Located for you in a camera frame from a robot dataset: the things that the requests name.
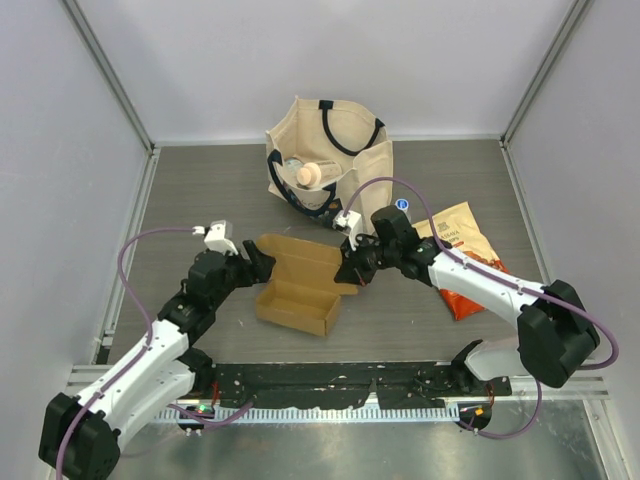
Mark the white item in bag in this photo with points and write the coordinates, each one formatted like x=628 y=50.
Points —
x=293 y=163

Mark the white slotted cable duct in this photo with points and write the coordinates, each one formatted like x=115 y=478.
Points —
x=366 y=414

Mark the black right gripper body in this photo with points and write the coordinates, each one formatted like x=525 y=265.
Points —
x=373 y=254

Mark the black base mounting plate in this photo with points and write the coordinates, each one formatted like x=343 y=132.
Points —
x=338 y=386

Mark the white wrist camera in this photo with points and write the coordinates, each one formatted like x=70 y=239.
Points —
x=350 y=223
x=217 y=237

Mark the beige canvas tote bag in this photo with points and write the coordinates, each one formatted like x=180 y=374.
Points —
x=341 y=131

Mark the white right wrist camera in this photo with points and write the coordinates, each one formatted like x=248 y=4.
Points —
x=350 y=223

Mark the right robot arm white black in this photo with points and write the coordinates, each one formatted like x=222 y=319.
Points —
x=553 y=338

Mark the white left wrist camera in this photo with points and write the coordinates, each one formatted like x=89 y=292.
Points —
x=217 y=237

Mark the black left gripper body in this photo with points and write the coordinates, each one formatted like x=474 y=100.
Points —
x=237 y=272

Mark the brown cardboard box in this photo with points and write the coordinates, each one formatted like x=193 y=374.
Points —
x=301 y=293

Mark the clear plastic water bottle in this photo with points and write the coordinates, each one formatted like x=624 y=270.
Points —
x=403 y=205

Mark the peach capped bottle in bag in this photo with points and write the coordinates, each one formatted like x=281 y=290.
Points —
x=315 y=174

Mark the cassava chips snack bag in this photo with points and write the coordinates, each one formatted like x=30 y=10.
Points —
x=457 y=226

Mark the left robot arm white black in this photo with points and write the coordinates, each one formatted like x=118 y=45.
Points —
x=83 y=435

